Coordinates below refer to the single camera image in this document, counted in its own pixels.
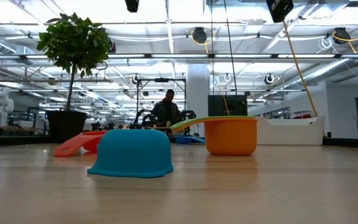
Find person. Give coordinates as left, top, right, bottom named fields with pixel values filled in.
left=150, top=89, right=183, bottom=128

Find small blue measuring cup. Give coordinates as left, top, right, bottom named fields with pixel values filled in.
left=175, top=136, right=206, bottom=145

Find green plant in black pot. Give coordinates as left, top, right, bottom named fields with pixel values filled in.
left=35, top=12, right=111, bottom=144

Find white humanoid robot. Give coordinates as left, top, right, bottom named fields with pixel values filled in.
left=0, top=86, right=15, bottom=127

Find black background robot arms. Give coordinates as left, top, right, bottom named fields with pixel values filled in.
left=129, top=108, right=158, bottom=129

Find turquoise measuring cup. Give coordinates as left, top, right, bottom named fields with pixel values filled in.
left=87, top=129, right=174, bottom=179

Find white plastic basket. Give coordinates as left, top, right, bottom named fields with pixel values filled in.
left=255, top=115, right=325, bottom=146

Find yellow hanging cable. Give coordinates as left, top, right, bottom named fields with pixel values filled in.
left=283, top=20, right=319, bottom=118

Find green measuring cup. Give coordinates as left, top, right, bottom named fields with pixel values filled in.
left=170, top=115, right=257, bottom=130

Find orange measuring cup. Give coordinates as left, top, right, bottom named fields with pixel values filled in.
left=170, top=117, right=259, bottom=156

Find black rectangular monitor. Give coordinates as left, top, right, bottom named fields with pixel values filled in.
left=208, top=95, right=248, bottom=118

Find thin black hanging cable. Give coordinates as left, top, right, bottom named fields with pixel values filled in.
left=210, top=0, right=214, bottom=96

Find red measuring cup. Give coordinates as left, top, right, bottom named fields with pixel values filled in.
left=53, top=130, right=108, bottom=157

